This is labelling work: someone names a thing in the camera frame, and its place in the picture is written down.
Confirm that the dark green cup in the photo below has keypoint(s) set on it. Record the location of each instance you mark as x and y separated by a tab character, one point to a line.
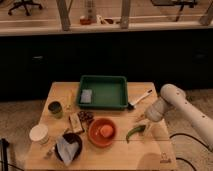
55	109

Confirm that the red object on shelf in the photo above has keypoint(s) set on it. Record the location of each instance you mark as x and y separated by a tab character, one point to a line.
85	21

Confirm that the grey cloth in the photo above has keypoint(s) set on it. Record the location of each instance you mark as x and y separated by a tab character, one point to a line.
66	150

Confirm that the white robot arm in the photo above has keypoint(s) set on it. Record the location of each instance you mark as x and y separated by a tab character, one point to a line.
173	96

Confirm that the dark grape bunch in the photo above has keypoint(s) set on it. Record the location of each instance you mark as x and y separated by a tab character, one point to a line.
86	116

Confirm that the orange bowl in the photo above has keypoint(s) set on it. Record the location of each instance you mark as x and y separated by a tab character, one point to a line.
94	132

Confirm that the yellow banana toy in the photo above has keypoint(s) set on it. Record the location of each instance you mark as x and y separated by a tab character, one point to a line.
69	100

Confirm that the white handled brush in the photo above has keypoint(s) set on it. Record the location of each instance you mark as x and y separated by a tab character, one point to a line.
131	105

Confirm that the green pepper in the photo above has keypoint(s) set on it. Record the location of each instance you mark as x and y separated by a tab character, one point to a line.
134	130

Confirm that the white paper cup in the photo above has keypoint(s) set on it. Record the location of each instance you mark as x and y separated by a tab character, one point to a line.
39	134

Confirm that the black office chair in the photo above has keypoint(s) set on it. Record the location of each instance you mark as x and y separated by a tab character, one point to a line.
24	3

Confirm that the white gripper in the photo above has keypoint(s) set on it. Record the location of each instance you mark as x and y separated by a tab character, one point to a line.
156	111

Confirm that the grey sponge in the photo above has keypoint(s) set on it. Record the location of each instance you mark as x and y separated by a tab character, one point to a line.
86	96

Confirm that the brown wooden block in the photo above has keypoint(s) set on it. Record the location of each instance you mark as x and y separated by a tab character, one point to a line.
76	123

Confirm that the green plastic tray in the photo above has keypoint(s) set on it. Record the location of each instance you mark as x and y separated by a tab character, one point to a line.
108	92

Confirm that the orange fruit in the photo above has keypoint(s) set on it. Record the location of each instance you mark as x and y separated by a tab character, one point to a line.
106	131

